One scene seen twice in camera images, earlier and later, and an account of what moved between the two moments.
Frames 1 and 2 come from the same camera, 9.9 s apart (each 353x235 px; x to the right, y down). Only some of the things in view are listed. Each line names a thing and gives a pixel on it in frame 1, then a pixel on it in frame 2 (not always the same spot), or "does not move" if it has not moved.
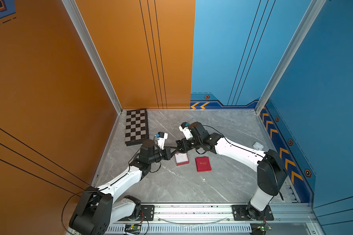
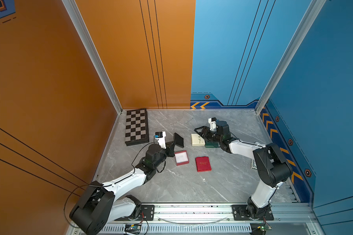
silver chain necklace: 171,124 does not move
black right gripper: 185,148 → 205,129
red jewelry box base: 181,158 does not move
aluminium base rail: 216,219 does not move
